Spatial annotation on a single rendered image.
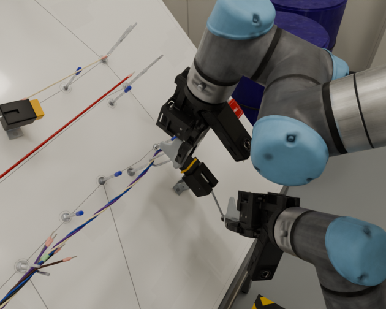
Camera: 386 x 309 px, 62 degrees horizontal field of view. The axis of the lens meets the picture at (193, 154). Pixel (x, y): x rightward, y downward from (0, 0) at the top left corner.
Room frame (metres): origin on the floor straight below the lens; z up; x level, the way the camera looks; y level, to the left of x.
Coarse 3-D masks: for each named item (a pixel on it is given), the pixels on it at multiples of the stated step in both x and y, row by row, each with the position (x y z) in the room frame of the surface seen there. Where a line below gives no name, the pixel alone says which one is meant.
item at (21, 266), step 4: (20, 264) 0.24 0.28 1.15; (24, 264) 0.24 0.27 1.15; (32, 264) 0.20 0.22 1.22; (36, 264) 0.20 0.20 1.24; (16, 268) 0.24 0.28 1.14; (20, 268) 0.24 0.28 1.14; (24, 268) 0.23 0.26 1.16; (28, 268) 0.22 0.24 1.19; (36, 272) 0.20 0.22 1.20; (40, 272) 0.20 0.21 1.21; (44, 272) 0.19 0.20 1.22
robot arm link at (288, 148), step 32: (384, 64) 0.26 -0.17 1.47; (288, 96) 0.27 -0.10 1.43; (320, 96) 0.25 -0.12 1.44; (352, 96) 0.23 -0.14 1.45; (384, 96) 0.22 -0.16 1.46; (256, 128) 0.25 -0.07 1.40; (288, 128) 0.23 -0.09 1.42; (320, 128) 0.23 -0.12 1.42; (352, 128) 0.22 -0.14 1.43; (384, 128) 0.21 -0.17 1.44; (256, 160) 0.22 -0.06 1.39; (288, 160) 0.21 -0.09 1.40; (320, 160) 0.20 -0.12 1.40
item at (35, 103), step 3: (33, 99) 0.43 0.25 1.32; (36, 99) 0.43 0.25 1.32; (33, 102) 0.43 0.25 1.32; (36, 102) 0.43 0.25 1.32; (33, 105) 0.42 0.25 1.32; (36, 105) 0.43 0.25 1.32; (39, 105) 0.43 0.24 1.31; (33, 108) 0.42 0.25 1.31; (36, 108) 0.42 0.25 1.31; (39, 108) 0.42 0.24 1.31; (36, 111) 0.42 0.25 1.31; (39, 111) 0.42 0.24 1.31; (42, 111) 0.42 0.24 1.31; (36, 114) 0.41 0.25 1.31; (39, 114) 0.42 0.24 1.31; (42, 114) 0.42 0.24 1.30; (39, 117) 0.42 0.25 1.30; (42, 117) 0.43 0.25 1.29
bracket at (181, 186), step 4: (180, 180) 0.47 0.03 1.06; (176, 184) 0.46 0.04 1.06; (180, 184) 0.46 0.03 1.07; (184, 184) 0.45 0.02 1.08; (176, 188) 0.46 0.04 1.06; (180, 188) 0.46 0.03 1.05; (184, 188) 0.45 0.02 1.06; (188, 188) 0.45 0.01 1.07; (176, 192) 0.45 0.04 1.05; (180, 192) 0.45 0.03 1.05
